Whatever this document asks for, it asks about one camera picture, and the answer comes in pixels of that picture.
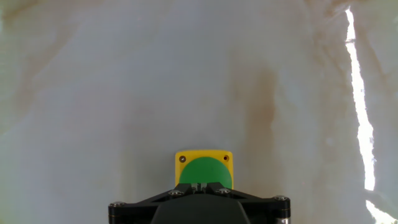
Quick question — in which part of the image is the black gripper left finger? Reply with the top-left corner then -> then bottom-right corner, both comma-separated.
108,182 -> 200,224

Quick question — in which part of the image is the glossy marble pattern sheet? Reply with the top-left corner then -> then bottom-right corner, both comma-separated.
0,0 -> 398,224

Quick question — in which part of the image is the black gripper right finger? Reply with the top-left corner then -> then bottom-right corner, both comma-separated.
198,182 -> 292,224

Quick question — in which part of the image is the green button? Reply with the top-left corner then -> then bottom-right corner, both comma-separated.
174,149 -> 234,190

